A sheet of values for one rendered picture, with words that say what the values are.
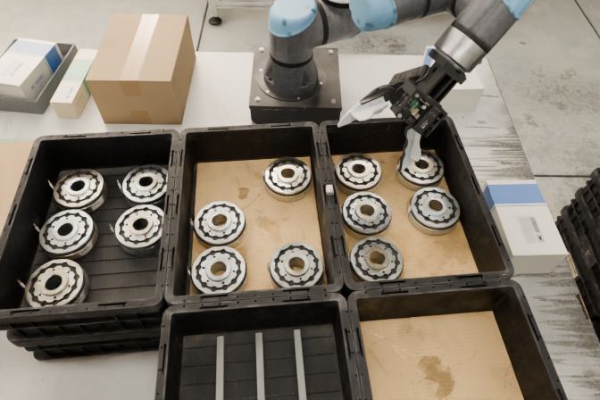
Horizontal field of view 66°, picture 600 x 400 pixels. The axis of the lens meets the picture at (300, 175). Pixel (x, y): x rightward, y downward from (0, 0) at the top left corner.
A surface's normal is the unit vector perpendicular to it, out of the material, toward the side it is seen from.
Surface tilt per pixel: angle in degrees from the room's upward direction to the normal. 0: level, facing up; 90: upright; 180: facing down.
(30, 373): 0
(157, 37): 0
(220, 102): 0
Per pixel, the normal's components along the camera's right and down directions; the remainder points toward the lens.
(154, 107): 0.00, 0.79
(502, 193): 0.02, -0.62
